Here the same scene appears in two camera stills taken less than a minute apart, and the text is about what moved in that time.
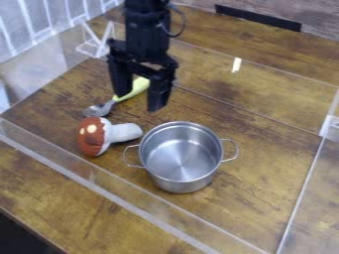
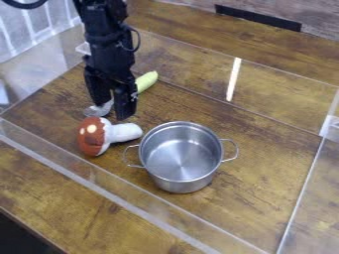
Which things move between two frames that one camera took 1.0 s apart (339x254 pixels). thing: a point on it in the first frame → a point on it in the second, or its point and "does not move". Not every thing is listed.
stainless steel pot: x=180 y=152 does not move
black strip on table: x=258 y=18 does not move
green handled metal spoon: x=138 y=86 does not move
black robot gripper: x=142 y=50 → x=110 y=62
